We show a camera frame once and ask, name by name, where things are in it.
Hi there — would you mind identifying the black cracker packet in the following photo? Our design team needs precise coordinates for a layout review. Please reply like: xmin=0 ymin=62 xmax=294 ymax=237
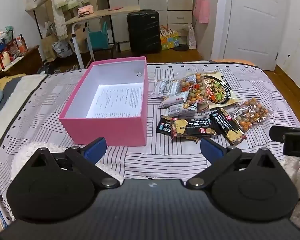
xmin=209 ymin=108 xmax=247 ymax=146
xmin=170 ymin=118 xmax=221 ymax=139
xmin=156 ymin=115 xmax=173 ymax=136

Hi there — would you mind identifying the small coated peanut bag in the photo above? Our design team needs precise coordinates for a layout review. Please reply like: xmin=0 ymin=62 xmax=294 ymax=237
xmin=234 ymin=98 xmax=271 ymax=132

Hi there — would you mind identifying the white snack bar packet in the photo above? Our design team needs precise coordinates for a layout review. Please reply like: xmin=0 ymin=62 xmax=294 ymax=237
xmin=166 ymin=102 xmax=197 ymax=117

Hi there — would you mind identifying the beige noodle meal packet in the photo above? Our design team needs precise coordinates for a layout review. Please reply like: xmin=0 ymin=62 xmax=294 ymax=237
xmin=202 ymin=72 xmax=240 ymax=109

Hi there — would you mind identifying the white wafer bar packet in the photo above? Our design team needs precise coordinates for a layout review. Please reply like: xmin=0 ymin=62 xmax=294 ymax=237
xmin=158 ymin=91 xmax=189 ymax=109

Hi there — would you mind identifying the large coated peanut bag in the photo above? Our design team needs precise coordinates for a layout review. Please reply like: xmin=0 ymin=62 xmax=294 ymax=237
xmin=181 ymin=72 xmax=209 ymax=112

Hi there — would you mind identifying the grey snack bar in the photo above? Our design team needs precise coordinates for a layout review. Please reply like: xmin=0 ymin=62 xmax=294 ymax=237
xmin=149 ymin=79 xmax=169 ymax=99
xmin=167 ymin=80 xmax=181 ymax=96

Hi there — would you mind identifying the white bedroom door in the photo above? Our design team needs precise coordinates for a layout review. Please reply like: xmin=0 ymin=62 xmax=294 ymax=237
xmin=224 ymin=0 xmax=289 ymax=70

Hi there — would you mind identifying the pink cardboard storage box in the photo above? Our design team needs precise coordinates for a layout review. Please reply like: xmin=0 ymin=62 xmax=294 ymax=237
xmin=59 ymin=56 xmax=149 ymax=146

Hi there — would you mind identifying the striped patterned bed sheet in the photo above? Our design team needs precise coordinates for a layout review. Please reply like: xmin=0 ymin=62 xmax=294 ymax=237
xmin=0 ymin=62 xmax=300 ymax=223

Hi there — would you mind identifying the dark wooden nightstand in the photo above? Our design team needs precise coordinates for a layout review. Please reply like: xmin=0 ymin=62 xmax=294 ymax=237
xmin=0 ymin=45 xmax=43 ymax=78

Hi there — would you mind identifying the white paper bag floor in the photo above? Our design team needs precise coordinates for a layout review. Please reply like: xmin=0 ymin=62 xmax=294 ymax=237
xmin=187 ymin=25 xmax=197 ymax=50

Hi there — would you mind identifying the teal tote bag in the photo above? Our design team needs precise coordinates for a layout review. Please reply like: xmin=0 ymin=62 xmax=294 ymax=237
xmin=88 ymin=22 xmax=109 ymax=50

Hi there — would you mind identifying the colourful gift bag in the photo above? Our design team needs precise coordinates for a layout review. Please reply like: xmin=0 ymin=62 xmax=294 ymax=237
xmin=160 ymin=25 xmax=179 ymax=50

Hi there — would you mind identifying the wooden top rolling desk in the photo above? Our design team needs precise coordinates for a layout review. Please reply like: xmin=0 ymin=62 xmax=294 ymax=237
xmin=63 ymin=5 xmax=140 ymax=69

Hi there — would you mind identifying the black hard suitcase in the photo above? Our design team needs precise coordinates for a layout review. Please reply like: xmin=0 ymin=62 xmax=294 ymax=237
xmin=127 ymin=10 xmax=161 ymax=55

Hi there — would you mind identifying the pink hanging bag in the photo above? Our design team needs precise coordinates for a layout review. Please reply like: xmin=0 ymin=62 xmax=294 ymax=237
xmin=193 ymin=0 xmax=210 ymax=24

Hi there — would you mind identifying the pink pouch on desk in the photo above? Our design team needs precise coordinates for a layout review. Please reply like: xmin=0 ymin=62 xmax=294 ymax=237
xmin=78 ymin=4 xmax=94 ymax=17

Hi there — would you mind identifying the white wardrobe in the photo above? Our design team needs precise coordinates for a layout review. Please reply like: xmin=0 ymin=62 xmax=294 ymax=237
xmin=106 ymin=0 xmax=193 ymax=52

